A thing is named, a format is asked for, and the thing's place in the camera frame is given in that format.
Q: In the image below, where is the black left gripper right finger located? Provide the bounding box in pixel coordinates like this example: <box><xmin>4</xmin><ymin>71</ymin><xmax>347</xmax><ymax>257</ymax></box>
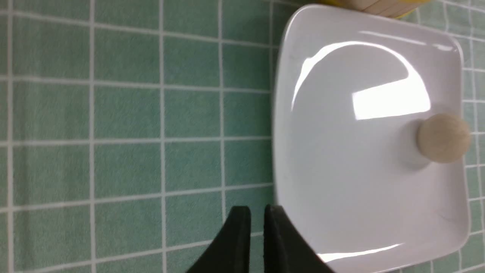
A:
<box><xmin>264</xmin><ymin>204</ymin><xmax>333</xmax><ymax>273</ymax></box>

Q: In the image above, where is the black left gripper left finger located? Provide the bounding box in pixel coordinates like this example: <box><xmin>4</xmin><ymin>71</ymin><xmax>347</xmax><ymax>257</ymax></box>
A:
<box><xmin>187</xmin><ymin>206</ymin><xmax>251</xmax><ymax>273</ymax></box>

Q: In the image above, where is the beige steamed bun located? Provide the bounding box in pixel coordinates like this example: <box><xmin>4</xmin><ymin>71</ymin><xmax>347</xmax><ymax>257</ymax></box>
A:
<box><xmin>416</xmin><ymin>113</ymin><xmax>471</xmax><ymax>163</ymax></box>

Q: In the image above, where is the white square plate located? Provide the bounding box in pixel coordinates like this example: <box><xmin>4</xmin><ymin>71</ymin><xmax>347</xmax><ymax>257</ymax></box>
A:
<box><xmin>272</xmin><ymin>5</ymin><xmax>471</xmax><ymax>273</ymax></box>

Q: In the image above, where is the green checkered tablecloth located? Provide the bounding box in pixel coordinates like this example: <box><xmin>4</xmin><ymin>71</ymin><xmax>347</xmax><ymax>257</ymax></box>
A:
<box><xmin>0</xmin><ymin>0</ymin><xmax>485</xmax><ymax>273</ymax></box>

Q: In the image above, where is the yellow rimmed bamboo steamer basket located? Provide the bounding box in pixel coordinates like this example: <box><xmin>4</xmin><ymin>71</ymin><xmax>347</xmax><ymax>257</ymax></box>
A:
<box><xmin>320</xmin><ymin>0</ymin><xmax>430</xmax><ymax>19</ymax></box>

